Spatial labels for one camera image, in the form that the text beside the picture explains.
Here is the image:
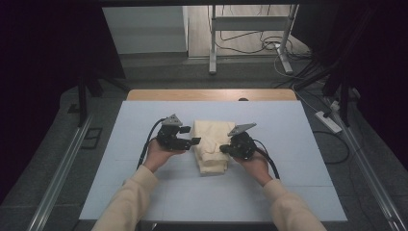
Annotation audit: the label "black stand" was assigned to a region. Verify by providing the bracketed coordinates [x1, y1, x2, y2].
[76, 71, 130, 128]
[293, 59, 354, 128]

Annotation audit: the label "black floor plate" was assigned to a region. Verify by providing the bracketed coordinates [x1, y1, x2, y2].
[80, 127, 104, 150]

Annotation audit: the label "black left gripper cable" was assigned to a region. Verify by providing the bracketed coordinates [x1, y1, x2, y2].
[136, 117, 168, 171]

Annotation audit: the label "cream baby pants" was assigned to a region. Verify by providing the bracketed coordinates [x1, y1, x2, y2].
[191, 119, 237, 176]

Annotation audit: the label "looped black floor cable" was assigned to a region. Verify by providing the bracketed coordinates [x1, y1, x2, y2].
[312, 129, 351, 166]

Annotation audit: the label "dark curtain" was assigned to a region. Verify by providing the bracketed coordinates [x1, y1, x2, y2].
[0, 0, 126, 193]
[292, 0, 408, 167]

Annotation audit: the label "person's right hand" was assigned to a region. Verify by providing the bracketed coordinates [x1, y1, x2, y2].
[233, 150, 274, 188]

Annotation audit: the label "white power strip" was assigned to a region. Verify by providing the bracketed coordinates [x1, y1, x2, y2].
[314, 110, 344, 135]

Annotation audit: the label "person's left hand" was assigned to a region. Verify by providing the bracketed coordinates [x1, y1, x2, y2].
[142, 139, 188, 174]

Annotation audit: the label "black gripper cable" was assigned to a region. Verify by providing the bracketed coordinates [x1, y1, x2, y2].
[251, 138, 281, 180]
[136, 117, 168, 171]

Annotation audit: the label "wooden table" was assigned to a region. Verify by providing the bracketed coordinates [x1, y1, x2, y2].
[126, 89, 298, 102]

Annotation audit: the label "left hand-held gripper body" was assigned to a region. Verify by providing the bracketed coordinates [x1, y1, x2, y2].
[156, 114, 192, 151]

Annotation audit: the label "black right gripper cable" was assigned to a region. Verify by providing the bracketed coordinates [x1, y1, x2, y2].
[251, 138, 281, 180]

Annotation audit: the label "white foam table mat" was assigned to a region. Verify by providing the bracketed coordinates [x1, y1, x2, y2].
[79, 100, 348, 222]

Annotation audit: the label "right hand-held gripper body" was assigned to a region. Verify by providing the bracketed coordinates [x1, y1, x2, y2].
[226, 122, 259, 161]

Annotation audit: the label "black floor cables bundle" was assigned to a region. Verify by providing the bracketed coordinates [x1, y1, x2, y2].
[213, 4, 313, 63]

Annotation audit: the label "white metal desk frame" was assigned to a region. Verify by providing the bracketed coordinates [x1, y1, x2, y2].
[208, 4, 300, 76]

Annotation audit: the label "aluminium floor rail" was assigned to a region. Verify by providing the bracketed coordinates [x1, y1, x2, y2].
[27, 115, 94, 231]
[333, 105, 408, 231]

